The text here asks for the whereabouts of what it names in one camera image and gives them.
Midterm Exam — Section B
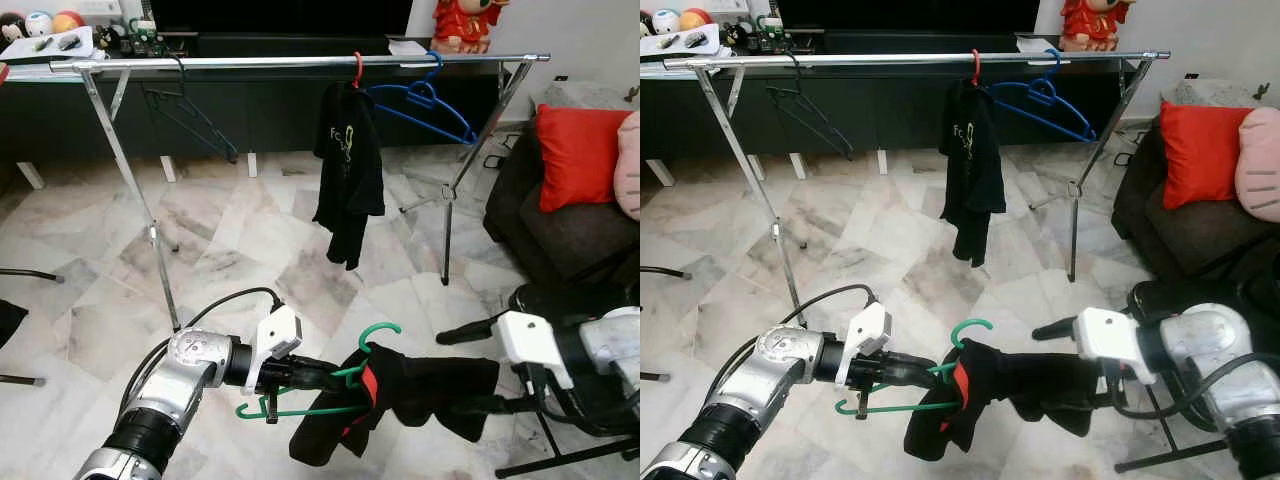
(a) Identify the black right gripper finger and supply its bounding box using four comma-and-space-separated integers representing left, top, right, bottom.
1032, 316, 1081, 343
436, 317, 503, 347

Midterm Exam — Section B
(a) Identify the green plastic hanger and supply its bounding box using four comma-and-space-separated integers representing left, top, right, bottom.
835, 318, 994, 416
235, 322, 403, 423

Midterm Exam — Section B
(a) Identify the black polo shirt red stripe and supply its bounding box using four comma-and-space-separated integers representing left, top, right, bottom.
287, 343, 502, 470
903, 338, 1101, 463

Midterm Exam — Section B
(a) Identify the blue plastic hanger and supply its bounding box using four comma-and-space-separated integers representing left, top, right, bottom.
365, 50, 479, 147
985, 48, 1100, 144

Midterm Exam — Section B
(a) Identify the black folding chair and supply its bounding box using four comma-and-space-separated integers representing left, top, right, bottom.
494, 282, 641, 479
1113, 262, 1280, 475

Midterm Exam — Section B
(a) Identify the dark grey fabric sofa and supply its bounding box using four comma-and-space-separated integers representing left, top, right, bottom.
1110, 120, 1280, 291
482, 125, 641, 293

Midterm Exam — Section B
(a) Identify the black T-shirt green logo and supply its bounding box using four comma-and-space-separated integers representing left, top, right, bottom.
311, 80, 387, 272
940, 78, 1009, 269

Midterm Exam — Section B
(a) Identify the red square pillow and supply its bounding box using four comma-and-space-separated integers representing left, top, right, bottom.
536, 102, 634, 215
1158, 100, 1251, 211

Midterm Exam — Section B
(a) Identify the pink cat face pillow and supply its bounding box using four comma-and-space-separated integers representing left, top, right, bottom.
612, 110, 641, 223
1234, 105, 1280, 224

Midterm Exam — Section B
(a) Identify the black TV console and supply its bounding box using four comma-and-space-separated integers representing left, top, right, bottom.
640, 32, 1167, 186
0, 32, 548, 191

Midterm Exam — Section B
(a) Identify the side table white lace cloth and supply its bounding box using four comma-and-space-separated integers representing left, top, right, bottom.
1160, 76, 1280, 113
530, 75, 641, 113

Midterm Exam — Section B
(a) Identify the navy blue shirt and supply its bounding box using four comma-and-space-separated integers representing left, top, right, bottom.
0, 298, 30, 350

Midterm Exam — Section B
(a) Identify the silver metal clothes rack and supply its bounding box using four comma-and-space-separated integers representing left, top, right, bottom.
662, 48, 1172, 301
50, 50, 552, 333

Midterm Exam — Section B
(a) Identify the red gold Buddha statue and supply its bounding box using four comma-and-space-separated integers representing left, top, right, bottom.
430, 0, 512, 55
1058, 0, 1138, 53

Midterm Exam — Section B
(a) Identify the black soundbar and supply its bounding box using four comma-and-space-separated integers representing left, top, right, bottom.
822, 30, 1019, 56
194, 32, 393, 58

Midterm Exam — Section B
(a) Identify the stack of white papers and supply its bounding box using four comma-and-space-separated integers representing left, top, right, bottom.
0, 52, 101, 83
640, 52, 713, 81

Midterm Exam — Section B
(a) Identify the black flat television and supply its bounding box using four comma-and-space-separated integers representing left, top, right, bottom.
149, 0, 414, 34
777, 0, 1041, 31

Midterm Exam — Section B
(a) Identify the white flat tray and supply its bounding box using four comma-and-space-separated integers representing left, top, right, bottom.
650, 25, 722, 56
18, 27, 97, 58

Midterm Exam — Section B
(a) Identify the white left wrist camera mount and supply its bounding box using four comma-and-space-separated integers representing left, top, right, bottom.
845, 301, 894, 386
242, 304, 305, 393

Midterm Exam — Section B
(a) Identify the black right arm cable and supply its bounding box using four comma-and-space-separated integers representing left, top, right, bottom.
520, 365, 641, 438
1105, 360, 1241, 421

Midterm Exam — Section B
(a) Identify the black wire hanger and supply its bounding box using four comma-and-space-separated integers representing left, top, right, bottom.
765, 58, 858, 162
140, 60, 242, 165

